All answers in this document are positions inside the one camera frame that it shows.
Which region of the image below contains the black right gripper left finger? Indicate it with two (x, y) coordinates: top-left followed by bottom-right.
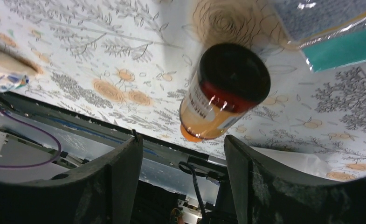
(0, 136), (143, 224)

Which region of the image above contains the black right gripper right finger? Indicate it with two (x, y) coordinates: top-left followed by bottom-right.
(224, 135), (366, 224)

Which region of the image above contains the brown medicine bottle orange cap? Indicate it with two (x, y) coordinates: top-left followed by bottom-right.
(179, 43), (271, 142)

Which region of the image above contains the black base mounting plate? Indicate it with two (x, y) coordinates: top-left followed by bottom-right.
(0, 93), (228, 183)

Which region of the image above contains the striped bandage packet stack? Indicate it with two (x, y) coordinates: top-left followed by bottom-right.
(0, 51), (43, 93)

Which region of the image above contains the clear bag teal item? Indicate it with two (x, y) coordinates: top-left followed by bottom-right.
(269, 0), (366, 72)

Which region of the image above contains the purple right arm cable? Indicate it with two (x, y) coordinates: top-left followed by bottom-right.
(0, 100), (62, 169)

